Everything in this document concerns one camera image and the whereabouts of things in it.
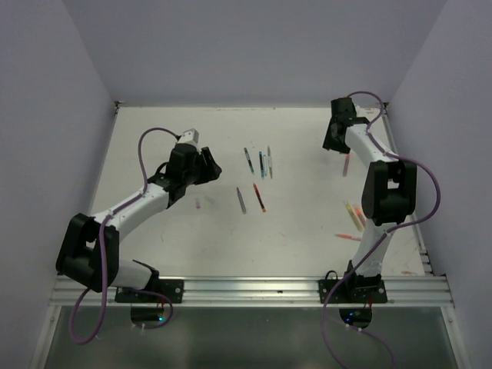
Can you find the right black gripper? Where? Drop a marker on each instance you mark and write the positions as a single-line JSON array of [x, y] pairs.
[[330, 143]]

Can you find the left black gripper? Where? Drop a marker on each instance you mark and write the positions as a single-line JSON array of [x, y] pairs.
[[211, 169]]

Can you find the purple highlighter pen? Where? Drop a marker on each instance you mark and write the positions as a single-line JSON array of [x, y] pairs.
[[241, 201]]

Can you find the red capped pen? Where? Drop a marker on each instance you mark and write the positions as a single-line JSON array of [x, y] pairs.
[[259, 198]]

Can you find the thin green fineliner pen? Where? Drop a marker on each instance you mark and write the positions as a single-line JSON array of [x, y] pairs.
[[270, 165]]

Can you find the white blue marker pen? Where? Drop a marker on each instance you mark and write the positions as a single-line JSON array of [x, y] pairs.
[[265, 160]]

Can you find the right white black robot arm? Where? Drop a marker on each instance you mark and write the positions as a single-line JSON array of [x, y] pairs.
[[366, 266]]

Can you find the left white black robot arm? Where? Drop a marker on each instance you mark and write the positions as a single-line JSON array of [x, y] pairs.
[[89, 252]]

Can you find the blue gel pen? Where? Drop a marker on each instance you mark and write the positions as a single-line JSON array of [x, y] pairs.
[[261, 163]]

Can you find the orange highlighter pen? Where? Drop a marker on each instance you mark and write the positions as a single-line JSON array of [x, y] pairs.
[[360, 216]]

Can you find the yellow highlighter pen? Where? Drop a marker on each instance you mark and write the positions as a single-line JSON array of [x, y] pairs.
[[353, 216]]

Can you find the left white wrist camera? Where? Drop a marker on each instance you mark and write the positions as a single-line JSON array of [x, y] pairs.
[[189, 137]]

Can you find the aluminium right side rail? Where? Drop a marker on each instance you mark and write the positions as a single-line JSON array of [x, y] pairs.
[[402, 199]]

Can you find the aluminium rail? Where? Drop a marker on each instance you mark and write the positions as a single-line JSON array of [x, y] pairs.
[[402, 199], [415, 291]]

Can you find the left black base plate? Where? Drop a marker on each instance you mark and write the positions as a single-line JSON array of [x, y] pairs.
[[172, 289]]

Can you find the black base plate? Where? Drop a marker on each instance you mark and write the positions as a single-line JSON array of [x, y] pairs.
[[359, 294], [172, 289]]

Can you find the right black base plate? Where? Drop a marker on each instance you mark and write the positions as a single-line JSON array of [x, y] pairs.
[[359, 294]]

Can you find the aluminium front rail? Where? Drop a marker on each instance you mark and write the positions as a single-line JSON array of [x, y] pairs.
[[415, 291]]

